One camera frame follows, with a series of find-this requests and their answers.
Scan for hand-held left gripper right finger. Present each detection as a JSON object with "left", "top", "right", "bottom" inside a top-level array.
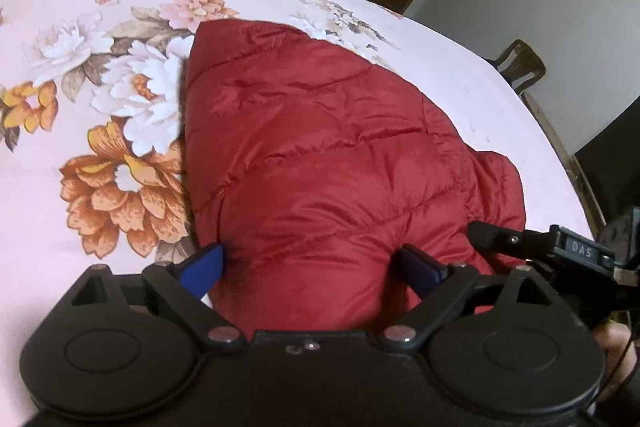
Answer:
[{"left": 377, "top": 243, "right": 557, "bottom": 354}]

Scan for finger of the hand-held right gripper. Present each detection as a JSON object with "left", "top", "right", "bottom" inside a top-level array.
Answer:
[{"left": 466, "top": 220, "right": 557, "bottom": 268}]

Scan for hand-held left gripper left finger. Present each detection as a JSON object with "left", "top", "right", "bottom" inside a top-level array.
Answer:
[{"left": 70, "top": 243, "right": 248, "bottom": 354}]

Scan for red quilted jacket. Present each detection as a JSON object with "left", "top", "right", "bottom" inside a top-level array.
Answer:
[{"left": 179, "top": 19, "right": 527, "bottom": 338}]

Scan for dark screen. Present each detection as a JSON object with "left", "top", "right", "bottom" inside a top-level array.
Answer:
[{"left": 572, "top": 104, "right": 640, "bottom": 228}]

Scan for wooden chair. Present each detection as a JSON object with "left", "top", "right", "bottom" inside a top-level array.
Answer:
[{"left": 492, "top": 39, "right": 549, "bottom": 96}]

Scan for pink floral blanket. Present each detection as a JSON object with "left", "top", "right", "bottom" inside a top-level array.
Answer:
[{"left": 0, "top": 0, "right": 596, "bottom": 358}]

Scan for wooden bed frame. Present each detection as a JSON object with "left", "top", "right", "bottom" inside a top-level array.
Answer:
[{"left": 521, "top": 91, "right": 608, "bottom": 229}]

